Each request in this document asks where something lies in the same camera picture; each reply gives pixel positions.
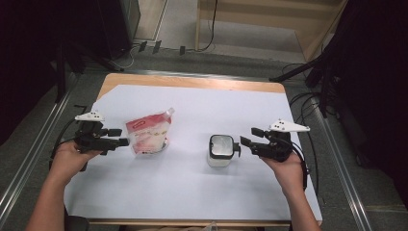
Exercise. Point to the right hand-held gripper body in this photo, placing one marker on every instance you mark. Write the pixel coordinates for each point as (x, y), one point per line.
(277, 147)

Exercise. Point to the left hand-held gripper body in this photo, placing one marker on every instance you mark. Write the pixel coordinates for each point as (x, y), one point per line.
(93, 142)

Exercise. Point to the clear jar with black lid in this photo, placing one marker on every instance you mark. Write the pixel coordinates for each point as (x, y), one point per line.
(221, 146)

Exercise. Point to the red and white spout pouch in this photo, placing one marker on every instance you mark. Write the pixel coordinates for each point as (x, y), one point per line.
(149, 134)

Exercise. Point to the person's right hand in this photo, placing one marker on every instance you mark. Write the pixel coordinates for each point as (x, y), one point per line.
(288, 173)

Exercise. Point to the person's left hand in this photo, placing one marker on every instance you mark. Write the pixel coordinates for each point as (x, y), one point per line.
(69, 163)

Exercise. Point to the white paper sheet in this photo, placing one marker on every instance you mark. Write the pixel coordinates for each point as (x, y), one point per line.
(192, 186)

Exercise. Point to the black tripod stand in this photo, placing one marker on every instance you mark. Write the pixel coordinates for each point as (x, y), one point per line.
(298, 70)

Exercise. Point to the black cabinet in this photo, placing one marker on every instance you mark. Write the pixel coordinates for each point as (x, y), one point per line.
(118, 25)

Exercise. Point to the black curtain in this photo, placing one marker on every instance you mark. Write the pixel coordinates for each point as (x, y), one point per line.
(378, 80)

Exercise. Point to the metal floor rail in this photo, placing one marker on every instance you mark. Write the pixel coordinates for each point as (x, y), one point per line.
(32, 166)
(343, 173)

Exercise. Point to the small black floor bracket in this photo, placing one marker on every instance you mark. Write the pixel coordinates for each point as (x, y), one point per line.
(142, 46)
(157, 46)

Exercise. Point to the light wooden frame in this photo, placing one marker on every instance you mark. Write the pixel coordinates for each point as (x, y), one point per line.
(256, 19)

